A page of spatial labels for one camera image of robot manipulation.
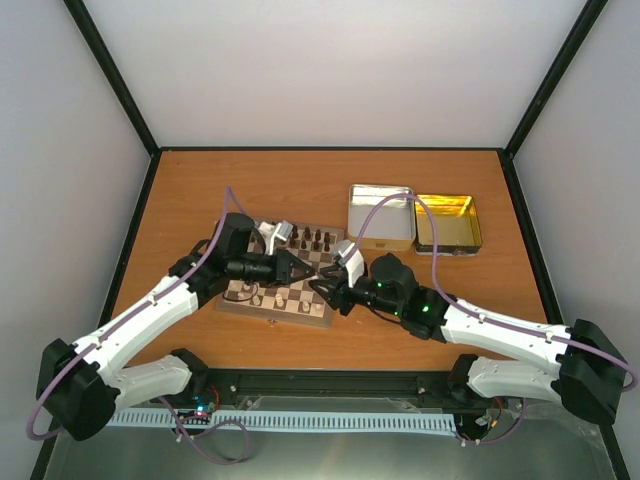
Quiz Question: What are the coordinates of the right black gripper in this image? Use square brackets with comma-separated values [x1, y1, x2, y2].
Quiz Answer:
[309, 265, 403, 317]

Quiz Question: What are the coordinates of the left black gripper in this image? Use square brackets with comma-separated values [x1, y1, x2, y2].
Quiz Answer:
[229, 248, 315, 288]

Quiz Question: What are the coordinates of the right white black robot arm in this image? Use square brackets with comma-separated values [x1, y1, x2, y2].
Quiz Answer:
[309, 254, 637, 425]

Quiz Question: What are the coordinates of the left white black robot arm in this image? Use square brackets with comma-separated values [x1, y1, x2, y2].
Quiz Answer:
[36, 213, 315, 440]

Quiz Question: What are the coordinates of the wooden chess board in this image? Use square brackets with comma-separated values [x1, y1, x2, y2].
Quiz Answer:
[216, 217, 345, 328]

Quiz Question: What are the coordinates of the silver open tin box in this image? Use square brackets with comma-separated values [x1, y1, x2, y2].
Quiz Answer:
[347, 184, 416, 252]

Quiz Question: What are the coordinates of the gold tin lid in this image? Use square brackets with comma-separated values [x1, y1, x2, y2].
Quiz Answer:
[414, 194, 483, 257]

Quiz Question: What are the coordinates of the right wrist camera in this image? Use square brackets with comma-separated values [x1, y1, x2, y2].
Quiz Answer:
[332, 239, 366, 287]

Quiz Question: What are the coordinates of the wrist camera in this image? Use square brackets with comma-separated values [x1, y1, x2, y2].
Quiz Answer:
[332, 239, 366, 287]
[258, 220, 293, 255]

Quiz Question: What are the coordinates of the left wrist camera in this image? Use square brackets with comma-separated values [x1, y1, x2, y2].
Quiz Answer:
[258, 220, 293, 255]

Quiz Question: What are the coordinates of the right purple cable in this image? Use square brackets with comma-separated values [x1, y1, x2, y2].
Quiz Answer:
[349, 193, 640, 448]

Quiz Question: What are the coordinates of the black frame rail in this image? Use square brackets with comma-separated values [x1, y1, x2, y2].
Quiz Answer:
[64, 365, 601, 416]

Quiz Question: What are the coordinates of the light blue cable duct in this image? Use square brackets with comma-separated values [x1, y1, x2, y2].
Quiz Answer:
[107, 409, 459, 441]

